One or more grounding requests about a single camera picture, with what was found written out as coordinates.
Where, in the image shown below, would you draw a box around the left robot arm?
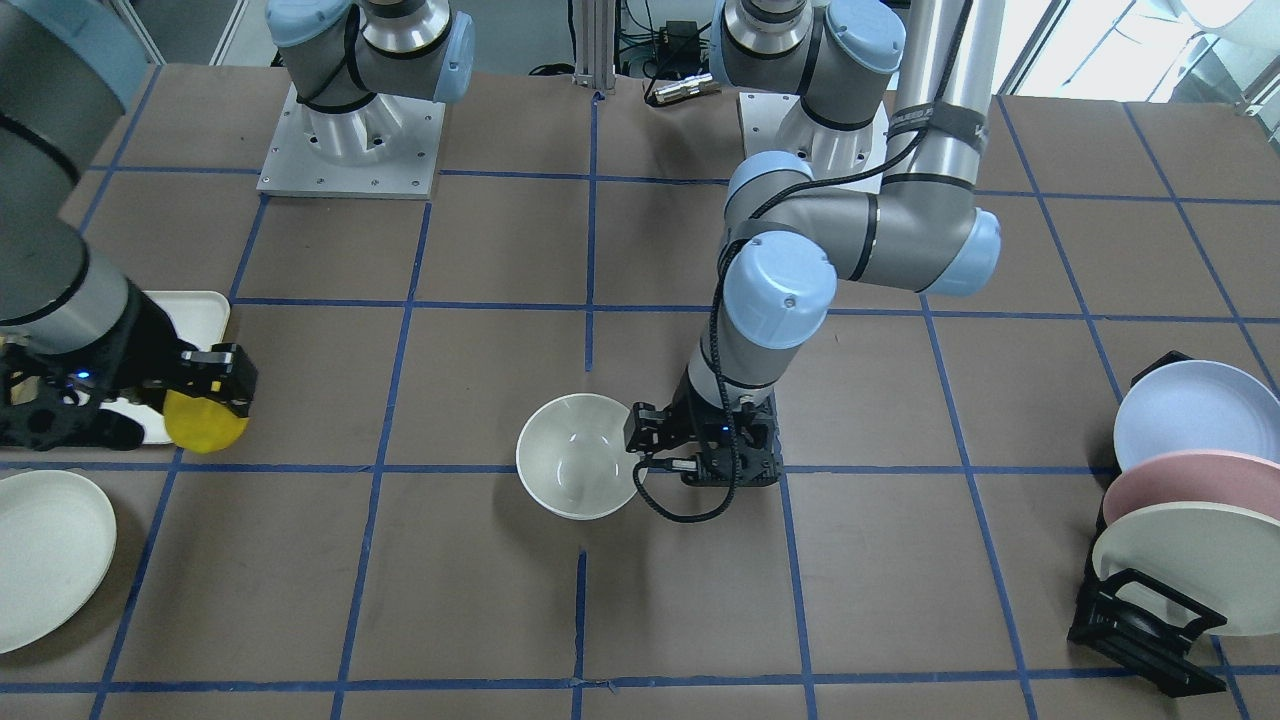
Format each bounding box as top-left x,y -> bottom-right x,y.
623,1 -> 1005,488

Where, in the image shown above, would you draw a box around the white ceramic bowl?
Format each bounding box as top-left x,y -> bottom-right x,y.
516,393 -> 639,521

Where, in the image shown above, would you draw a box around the yellow lemon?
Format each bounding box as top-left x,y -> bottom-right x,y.
163,389 -> 250,454

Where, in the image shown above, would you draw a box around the white rectangular tray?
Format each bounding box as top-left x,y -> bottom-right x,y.
101,290 -> 230,446

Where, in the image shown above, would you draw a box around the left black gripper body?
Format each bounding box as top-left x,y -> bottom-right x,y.
652,375 -> 783,488

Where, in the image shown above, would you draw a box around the light blue plate in rack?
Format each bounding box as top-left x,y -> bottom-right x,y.
1112,360 -> 1279,470

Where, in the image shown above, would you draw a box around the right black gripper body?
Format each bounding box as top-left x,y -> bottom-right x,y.
1,300 -> 198,451

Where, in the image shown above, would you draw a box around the pink plate in rack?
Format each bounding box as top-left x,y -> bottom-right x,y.
1101,448 -> 1279,523

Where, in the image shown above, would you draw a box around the cream round plate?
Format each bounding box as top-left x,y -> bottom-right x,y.
1,469 -> 116,653

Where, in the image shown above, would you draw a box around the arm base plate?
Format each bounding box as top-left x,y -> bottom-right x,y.
739,92 -> 890,179
257,88 -> 448,200

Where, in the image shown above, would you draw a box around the aluminium frame post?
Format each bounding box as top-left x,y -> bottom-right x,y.
570,0 -> 620,96

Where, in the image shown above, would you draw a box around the cream plate in rack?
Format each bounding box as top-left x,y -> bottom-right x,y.
1091,501 -> 1279,635

